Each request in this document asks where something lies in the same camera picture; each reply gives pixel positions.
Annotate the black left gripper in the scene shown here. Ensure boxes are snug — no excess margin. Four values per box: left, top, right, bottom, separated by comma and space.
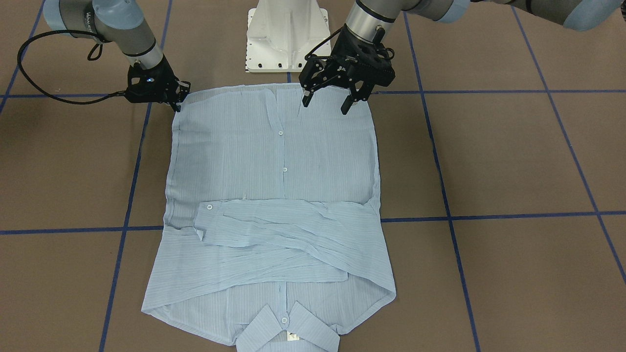
299, 25, 396, 115

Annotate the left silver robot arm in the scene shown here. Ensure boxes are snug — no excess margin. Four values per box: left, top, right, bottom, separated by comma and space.
299, 0, 625, 114

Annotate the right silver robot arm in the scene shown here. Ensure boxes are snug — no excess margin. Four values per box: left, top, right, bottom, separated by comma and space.
43, 0, 191, 112

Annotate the white central column mount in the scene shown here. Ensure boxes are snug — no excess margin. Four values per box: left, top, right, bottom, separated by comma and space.
246, 0, 331, 73

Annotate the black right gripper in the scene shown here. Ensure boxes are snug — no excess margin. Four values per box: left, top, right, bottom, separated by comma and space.
125, 57, 191, 113

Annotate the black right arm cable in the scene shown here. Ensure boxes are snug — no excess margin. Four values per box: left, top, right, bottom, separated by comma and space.
17, 30, 130, 105

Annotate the light blue button-up shirt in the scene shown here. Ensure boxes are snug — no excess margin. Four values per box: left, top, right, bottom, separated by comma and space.
141, 83, 396, 352

